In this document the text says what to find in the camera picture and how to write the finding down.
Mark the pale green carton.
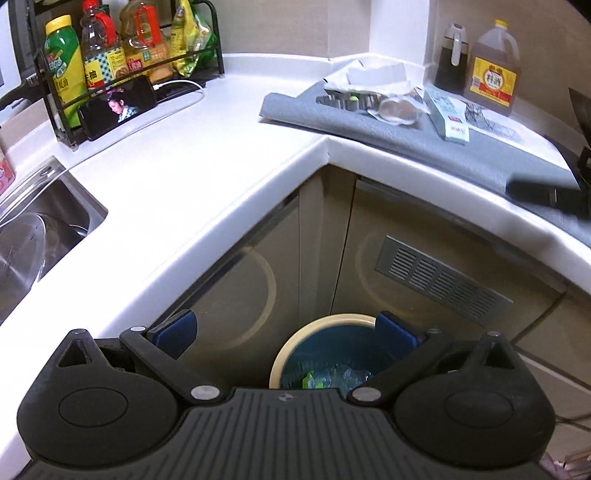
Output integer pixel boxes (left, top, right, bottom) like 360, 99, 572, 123
424, 87, 471, 145

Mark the pink package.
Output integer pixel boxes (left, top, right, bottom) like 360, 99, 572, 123
0, 148, 17, 195

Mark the black white printed wrapper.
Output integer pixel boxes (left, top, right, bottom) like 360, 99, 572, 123
464, 99, 523, 142

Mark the glass pot lid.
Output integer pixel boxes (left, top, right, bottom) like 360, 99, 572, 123
0, 212, 89, 298

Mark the black wire rack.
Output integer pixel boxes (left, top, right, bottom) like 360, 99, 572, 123
37, 0, 226, 151

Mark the stainless steel sink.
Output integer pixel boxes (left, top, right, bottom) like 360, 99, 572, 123
0, 156, 109, 324

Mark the cream trash bin blue liner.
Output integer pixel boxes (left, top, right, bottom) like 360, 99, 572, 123
269, 313, 386, 392

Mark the clear bottle red cap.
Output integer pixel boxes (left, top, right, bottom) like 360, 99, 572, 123
79, 0, 125, 89

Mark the dark sauce dispenser bottle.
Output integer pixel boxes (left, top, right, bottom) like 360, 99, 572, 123
434, 23, 470, 93

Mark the grey mat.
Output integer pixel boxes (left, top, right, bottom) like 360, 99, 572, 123
259, 82, 591, 246

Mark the brown jug yellow label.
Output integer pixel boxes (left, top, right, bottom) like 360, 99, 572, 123
463, 19, 522, 117

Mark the grey cabinet vent grille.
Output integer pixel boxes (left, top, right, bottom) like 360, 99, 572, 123
375, 235, 514, 320

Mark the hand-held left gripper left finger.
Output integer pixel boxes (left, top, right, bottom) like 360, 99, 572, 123
55, 309, 227, 407

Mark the green bottle yellow cap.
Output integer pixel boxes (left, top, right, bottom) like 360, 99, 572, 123
44, 15, 89, 114

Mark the white charging cable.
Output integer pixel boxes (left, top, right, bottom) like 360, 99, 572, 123
115, 79, 206, 139

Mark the black handle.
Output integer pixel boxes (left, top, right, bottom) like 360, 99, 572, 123
0, 76, 43, 110

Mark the dark wok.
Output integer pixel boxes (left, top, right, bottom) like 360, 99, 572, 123
568, 88, 591, 156

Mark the green plastic bag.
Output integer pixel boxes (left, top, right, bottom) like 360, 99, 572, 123
184, 8, 218, 77

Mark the oil bottle red handle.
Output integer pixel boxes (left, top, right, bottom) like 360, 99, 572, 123
119, 0, 171, 83

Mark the black smartphone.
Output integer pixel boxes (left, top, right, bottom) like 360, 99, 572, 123
78, 75, 158, 141

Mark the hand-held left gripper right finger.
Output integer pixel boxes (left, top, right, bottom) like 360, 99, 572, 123
346, 311, 518, 407

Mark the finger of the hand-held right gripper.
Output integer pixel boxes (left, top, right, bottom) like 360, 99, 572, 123
505, 180, 591, 217

